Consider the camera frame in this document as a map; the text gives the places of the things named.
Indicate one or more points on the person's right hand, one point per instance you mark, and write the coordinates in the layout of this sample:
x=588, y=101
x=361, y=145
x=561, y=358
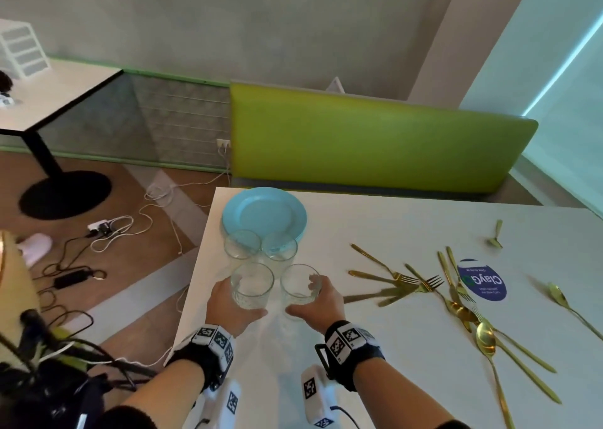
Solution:
x=327, y=308

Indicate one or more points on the person's left hand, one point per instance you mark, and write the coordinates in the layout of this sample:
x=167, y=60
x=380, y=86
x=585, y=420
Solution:
x=226, y=308

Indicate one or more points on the clear drinking glass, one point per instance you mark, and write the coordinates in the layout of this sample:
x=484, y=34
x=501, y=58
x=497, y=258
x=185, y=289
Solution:
x=252, y=287
x=297, y=289
x=279, y=248
x=242, y=247

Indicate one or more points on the blue plate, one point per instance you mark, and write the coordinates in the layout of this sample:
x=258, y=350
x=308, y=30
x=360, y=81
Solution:
x=264, y=209
x=301, y=233
x=301, y=230
x=301, y=227

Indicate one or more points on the person's left forearm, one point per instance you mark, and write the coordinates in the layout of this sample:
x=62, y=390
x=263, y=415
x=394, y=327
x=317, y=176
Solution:
x=165, y=391

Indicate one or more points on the black knitted sleeve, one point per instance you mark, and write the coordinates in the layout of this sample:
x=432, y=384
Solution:
x=452, y=425
x=127, y=419

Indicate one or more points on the white power strip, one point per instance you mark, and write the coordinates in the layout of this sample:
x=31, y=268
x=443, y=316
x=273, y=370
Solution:
x=98, y=227

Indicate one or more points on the blue round sticker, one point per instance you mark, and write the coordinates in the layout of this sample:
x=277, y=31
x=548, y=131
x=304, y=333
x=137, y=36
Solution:
x=483, y=280

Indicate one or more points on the black power brick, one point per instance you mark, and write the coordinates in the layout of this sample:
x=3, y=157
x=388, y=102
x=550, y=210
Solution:
x=70, y=279

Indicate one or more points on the green bench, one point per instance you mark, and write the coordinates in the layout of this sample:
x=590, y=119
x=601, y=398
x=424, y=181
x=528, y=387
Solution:
x=367, y=141

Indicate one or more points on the white sign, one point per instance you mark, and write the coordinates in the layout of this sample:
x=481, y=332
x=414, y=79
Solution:
x=335, y=85

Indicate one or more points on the white side table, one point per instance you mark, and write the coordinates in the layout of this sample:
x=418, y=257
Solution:
x=47, y=94

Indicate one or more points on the white roller blind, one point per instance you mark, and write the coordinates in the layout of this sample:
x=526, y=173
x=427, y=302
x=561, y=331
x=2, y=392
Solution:
x=574, y=127

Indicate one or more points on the white drawer unit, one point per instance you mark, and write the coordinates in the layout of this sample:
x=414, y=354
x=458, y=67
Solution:
x=23, y=49

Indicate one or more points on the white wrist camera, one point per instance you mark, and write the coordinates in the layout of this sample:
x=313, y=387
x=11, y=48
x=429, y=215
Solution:
x=221, y=405
x=318, y=395

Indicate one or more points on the white wall socket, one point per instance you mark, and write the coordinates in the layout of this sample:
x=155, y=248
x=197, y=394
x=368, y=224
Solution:
x=223, y=144

